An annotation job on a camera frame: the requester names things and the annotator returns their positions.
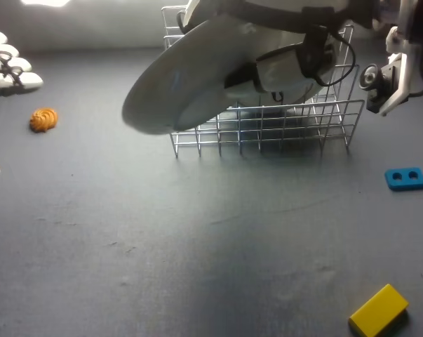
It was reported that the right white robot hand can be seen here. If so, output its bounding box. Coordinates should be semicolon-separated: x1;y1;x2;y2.
182;0;377;103

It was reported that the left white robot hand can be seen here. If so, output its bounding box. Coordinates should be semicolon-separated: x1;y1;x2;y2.
0;29;43;183

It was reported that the white plate with black rim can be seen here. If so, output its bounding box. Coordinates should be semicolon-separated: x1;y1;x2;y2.
121;15;257;136

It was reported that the orange swirl cookie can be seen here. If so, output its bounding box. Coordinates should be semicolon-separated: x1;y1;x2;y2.
29;107;59;133

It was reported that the blue block with two holes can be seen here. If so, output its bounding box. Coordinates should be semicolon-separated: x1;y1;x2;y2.
384;167;423;192

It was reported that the yellow rectangular block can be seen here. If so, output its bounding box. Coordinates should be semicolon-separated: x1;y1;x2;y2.
348;283;410;337

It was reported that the black camera cable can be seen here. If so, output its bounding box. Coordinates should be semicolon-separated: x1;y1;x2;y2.
302;24;356;88

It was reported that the silver wire dish rack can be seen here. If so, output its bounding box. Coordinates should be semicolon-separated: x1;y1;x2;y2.
161;5;366;159

